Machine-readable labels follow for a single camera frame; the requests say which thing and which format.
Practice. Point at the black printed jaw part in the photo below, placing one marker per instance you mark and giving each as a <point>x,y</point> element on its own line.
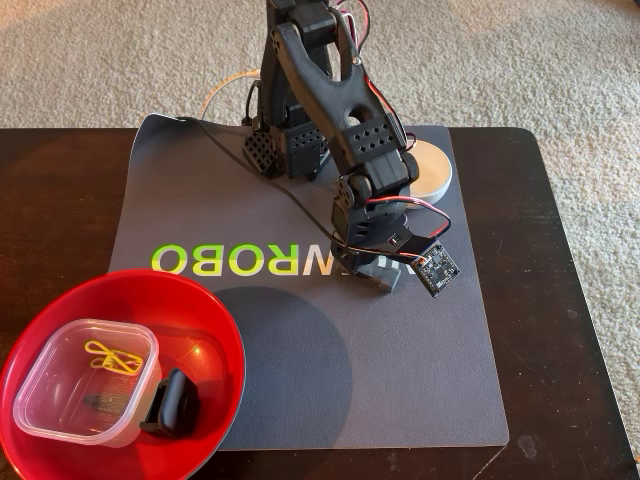
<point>172,405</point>

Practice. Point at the dark grey WOWROBO mat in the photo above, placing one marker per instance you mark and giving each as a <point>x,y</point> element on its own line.
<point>400,375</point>

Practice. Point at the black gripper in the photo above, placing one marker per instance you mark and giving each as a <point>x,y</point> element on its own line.
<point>376,274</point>

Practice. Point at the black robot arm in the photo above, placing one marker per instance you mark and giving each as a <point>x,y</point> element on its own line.
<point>320,85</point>

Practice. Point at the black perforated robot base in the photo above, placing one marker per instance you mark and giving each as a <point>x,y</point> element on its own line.
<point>300,150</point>

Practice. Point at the clear plastic container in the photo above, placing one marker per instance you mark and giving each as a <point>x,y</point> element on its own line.
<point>55,400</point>

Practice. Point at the white bowl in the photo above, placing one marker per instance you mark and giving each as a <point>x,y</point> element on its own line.
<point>435,170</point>

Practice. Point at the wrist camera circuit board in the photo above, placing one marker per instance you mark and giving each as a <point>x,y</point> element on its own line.
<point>437,270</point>

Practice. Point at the red bowl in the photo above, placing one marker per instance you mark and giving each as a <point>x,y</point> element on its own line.
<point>215,320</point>

